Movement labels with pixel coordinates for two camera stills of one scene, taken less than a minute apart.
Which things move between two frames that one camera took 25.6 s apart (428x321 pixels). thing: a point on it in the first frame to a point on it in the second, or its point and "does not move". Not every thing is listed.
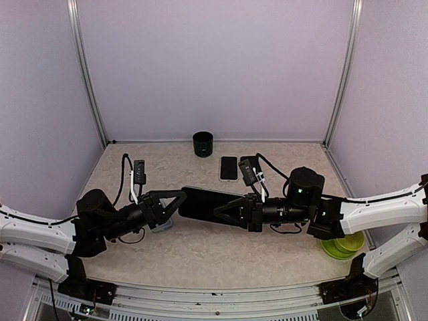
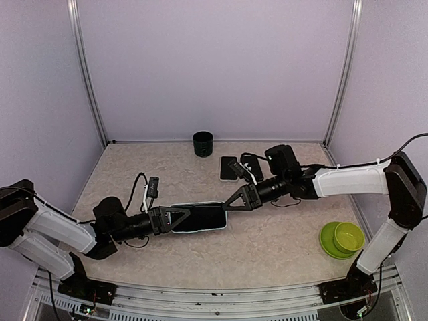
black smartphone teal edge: [229, 168] does not move
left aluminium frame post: [82, 61] does not move
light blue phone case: [163, 227] to [202, 217]
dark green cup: [202, 143] does not move
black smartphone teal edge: [201, 203] to [202, 217]
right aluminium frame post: [354, 50] does not move
